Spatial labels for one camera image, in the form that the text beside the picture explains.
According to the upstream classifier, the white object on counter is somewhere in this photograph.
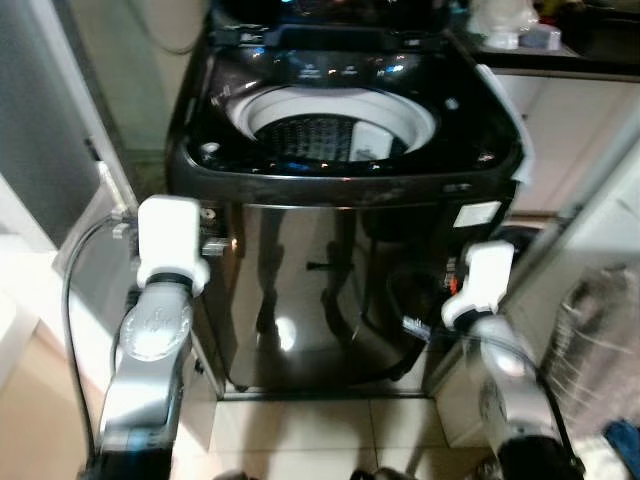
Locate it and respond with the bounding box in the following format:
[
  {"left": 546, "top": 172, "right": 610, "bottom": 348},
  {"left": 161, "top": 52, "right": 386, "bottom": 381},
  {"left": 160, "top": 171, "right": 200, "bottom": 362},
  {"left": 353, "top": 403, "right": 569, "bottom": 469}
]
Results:
[{"left": 468, "top": 0, "right": 542, "bottom": 52}]

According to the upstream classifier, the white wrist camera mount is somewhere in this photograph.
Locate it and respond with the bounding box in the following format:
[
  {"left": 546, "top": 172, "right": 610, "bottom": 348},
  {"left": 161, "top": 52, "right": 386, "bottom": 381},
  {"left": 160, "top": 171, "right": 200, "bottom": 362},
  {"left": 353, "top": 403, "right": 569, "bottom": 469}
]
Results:
[
  {"left": 133, "top": 195, "right": 211, "bottom": 297},
  {"left": 442, "top": 242, "right": 517, "bottom": 331}
]

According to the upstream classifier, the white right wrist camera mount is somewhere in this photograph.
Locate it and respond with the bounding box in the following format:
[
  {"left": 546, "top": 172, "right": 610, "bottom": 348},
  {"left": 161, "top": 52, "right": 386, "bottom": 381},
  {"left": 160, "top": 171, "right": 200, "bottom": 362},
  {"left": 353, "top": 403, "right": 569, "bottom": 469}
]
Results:
[{"left": 442, "top": 242, "right": 517, "bottom": 331}]

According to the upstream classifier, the grey water inlet pipe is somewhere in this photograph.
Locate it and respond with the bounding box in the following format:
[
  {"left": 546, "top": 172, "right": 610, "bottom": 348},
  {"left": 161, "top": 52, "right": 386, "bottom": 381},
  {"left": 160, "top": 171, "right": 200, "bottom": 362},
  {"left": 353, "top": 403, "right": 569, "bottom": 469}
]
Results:
[{"left": 95, "top": 158, "right": 137, "bottom": 241}]

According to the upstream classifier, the white washer tub ring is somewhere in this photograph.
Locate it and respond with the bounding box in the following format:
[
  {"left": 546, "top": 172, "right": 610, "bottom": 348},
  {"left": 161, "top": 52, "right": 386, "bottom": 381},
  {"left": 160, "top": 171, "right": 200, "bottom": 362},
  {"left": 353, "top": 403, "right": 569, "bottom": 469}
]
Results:
[{"left": 228, "top": 85, "right": 439, "bottom": 167}]

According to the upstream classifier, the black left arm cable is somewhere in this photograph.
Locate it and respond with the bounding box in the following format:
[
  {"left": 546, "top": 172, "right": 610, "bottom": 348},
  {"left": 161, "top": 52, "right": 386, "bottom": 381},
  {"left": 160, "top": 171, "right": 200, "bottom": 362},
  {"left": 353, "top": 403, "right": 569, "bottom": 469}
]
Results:
[{"left": 62, "top": 215, "right": 136, "bottom": 471}]

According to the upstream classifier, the blue cloth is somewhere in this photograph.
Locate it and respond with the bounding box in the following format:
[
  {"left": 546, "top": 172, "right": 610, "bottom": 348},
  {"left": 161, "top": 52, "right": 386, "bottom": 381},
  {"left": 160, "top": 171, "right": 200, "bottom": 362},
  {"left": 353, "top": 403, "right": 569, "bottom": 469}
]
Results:
[{"left": 603, "top": 420, "right": 640, "bottom": 480}]

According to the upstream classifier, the black top-load washing machine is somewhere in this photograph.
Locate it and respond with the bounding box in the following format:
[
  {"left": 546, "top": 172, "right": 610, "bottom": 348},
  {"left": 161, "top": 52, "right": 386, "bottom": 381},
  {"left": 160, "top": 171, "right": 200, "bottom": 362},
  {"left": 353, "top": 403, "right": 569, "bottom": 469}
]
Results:
[{"left": 165, "top": 0, "right": 527, "bottom": 397}]

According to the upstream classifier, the white counter cabinet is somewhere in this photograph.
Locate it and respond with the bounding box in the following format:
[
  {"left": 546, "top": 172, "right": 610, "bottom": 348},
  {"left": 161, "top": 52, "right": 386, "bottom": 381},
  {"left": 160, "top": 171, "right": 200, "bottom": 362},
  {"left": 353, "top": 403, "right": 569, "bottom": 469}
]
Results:
[{"left": 495, "top": 70, "right": 640, "bottom": 217}]

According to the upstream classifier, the white washer label sticker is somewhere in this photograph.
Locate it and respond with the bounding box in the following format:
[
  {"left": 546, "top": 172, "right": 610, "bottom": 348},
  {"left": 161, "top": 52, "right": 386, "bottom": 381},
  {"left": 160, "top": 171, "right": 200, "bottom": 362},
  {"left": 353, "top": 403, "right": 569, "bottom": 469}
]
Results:
[{"left": 455, "top": 202, "right": 502, "bottom": 229}]

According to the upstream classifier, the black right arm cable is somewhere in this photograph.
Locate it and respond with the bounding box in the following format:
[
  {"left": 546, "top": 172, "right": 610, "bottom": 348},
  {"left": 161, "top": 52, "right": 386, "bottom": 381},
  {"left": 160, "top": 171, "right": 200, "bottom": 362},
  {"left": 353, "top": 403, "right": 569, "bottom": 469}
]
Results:
[{"left": 478, "top": 335, "right": 582, "bottom": 471}]

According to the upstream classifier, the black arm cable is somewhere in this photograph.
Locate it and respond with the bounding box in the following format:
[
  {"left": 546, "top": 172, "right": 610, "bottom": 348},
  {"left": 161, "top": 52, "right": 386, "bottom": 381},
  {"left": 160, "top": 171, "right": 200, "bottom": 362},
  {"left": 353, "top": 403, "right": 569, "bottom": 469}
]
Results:
[
  {"left": 478, "top": 335, "right": 582, "bottom": 471},
  {"left": 62, "top": 215, "right": 136, "bottom": 471}
]

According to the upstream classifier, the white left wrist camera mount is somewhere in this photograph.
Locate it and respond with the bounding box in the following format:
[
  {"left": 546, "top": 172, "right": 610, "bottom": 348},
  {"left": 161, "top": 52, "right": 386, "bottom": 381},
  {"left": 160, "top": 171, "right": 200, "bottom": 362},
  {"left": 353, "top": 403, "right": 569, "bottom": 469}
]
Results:
[{"left": 133, "top": 195, "right": 211, "bottom": 297}]

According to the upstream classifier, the wire mesh laundry basket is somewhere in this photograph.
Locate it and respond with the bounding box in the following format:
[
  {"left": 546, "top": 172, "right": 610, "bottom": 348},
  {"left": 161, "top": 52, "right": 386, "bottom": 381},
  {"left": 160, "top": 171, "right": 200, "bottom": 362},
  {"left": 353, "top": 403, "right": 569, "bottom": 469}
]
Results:
[{"left": 540, "top": 265, "right": 640, "bottom": 443}]

